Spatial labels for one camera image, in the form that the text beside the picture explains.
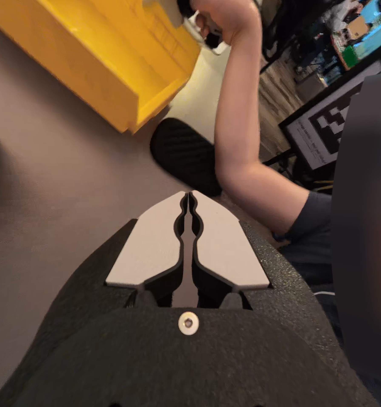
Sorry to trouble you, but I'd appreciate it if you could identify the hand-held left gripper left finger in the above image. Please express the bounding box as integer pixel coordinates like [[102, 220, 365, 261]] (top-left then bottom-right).
[[105, 191, 186, 290]]

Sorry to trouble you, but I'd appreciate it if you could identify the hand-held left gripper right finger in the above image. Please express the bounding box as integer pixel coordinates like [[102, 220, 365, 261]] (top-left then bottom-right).
[[188, 190, 270, 291]]

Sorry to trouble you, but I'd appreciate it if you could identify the yellow plastic bin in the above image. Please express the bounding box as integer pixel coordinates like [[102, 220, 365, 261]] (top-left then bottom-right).
[[0, 0, 202, 134]]

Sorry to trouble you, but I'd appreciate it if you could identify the person's right forearm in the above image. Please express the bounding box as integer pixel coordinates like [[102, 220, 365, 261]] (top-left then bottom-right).
[[214, 29, 310, 236]]

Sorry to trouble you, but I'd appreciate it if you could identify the person's right hand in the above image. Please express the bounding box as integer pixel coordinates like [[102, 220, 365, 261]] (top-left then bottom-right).
[[192, 0, 262, 46]]

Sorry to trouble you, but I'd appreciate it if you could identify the black ribbed pad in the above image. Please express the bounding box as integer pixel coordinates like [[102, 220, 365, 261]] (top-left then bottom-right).
[[149, 118, 223, 198]]

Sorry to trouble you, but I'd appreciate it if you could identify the framed black white tag sign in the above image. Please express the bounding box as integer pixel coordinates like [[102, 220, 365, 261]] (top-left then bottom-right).
[[279, 59, 381, 171]]

